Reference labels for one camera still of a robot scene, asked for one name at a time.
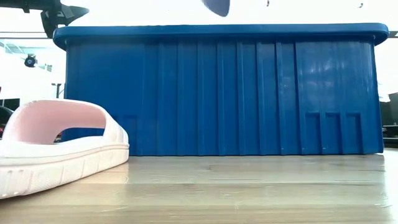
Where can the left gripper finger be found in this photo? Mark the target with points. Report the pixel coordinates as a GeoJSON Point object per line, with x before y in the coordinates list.
{"type": "Point", "coordinates": [74, 13]}

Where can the white slide pink lining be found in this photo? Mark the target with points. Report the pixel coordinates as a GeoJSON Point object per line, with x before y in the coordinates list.
{"type": "Point", "coordinates": [46, 165]}

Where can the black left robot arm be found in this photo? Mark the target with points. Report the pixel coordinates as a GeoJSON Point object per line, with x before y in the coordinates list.
{"type": "Point", "coordinates": [31, 3]}

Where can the blue plastic bin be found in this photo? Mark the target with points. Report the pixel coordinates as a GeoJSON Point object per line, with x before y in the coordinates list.
{"type": "Point", "coordinates": [217, 93]}

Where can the black monitor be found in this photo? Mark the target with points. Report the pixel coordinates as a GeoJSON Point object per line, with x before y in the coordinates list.
{"type": "Point", "coordinates": [9, 103]}

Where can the black chair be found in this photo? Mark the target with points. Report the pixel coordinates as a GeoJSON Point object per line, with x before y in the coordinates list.
{"type": "Point", "coordinates": [4, 116]}

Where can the dark background furniture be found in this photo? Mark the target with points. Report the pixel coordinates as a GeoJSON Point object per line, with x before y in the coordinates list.
{"type": "Point", "coordinates": [390, 118]}

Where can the black ceiling-hung camera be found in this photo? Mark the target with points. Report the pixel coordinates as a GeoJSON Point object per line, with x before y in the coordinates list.
{"type": "Point", "coordinates": [30, 60]}

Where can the dark thin post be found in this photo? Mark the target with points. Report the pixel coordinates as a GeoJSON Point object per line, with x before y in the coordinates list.
{"type": "Point", "coordinates": [58, 90]}

